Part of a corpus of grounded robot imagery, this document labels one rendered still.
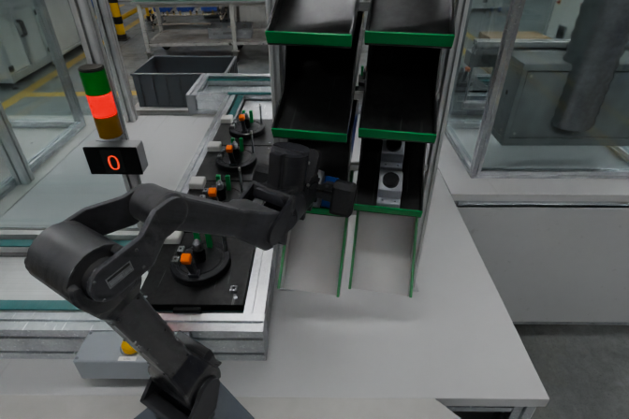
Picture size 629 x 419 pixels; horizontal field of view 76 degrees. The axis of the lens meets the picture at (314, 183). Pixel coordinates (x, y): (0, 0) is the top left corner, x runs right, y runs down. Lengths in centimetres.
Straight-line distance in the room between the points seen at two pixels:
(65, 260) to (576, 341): 225
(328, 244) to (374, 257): 11
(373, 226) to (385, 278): 12
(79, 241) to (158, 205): 7
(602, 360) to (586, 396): 23
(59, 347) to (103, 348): 15
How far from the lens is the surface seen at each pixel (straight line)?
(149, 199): 42
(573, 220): 177
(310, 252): 91
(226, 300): 94
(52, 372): 110
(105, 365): 94
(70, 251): 38
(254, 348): 94
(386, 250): 92
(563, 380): 222
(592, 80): 160
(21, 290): 124
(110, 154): 103
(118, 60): 205
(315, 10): 71
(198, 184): 129
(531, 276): 191
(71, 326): 102
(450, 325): 107
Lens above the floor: 167
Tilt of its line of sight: 33 degrees down
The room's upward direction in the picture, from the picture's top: straight up
